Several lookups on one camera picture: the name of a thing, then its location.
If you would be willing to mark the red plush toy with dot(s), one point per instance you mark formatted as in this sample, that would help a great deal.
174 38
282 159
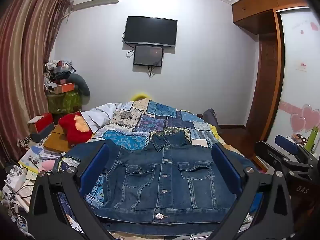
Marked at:
72 133

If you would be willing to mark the yellow plush item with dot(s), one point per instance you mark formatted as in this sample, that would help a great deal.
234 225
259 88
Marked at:
140 96

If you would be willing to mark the wooden wardrobe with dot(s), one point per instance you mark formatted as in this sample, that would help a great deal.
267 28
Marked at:
260 7

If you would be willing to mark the red box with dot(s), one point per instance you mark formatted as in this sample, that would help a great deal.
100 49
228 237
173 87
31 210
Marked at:
41 122

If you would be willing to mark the pile of mixed clothes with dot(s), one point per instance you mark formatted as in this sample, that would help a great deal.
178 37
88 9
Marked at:
57 68

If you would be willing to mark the black wall television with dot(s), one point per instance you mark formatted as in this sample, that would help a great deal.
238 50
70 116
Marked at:
150 31

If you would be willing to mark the dark grey cloth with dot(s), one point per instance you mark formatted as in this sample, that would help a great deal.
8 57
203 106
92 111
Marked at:
211 118

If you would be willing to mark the pink soft item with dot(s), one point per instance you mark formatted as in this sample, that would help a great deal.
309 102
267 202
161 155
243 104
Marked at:
50 165

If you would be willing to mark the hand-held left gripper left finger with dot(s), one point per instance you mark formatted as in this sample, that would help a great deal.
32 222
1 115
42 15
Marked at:
93 172

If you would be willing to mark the green bottle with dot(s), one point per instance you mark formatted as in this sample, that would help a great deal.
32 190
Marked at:
311 140

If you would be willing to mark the patchwork patterned blanket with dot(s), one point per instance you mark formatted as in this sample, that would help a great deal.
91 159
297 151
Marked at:
155 122

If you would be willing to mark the small cosmetic jars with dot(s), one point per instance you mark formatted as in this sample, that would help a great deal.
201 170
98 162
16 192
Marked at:
298 138

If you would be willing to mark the white shirt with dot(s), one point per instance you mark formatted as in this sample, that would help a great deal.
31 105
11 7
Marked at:
100 116

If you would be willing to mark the black white patterned cloth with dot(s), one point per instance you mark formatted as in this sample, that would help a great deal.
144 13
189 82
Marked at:
25 141

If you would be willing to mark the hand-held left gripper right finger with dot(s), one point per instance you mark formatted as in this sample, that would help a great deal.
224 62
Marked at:
226 171

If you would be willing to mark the blue denim jacket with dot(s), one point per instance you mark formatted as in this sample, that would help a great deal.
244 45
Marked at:
162 180

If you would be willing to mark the orange box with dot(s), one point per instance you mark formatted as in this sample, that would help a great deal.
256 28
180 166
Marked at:
64 88

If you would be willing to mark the striped brown curtain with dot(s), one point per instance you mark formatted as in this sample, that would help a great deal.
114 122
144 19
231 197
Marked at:
22 62

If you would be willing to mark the dark grey box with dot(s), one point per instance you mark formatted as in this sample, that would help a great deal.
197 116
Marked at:
43 133

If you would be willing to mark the pile of papers and books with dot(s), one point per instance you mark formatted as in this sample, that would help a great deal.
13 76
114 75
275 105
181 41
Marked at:
35 158

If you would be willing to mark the small black wall monitor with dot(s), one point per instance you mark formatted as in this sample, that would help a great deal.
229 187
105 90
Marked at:
148 55

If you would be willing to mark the grey plush pillow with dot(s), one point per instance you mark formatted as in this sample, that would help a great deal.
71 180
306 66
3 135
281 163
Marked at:
82 83

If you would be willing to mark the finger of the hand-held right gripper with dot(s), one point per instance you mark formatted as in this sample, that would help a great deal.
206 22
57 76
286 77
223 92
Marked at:
286 145
268 155

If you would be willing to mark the white wardrobe sliding door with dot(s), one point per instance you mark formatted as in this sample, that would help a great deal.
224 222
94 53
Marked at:
298 80

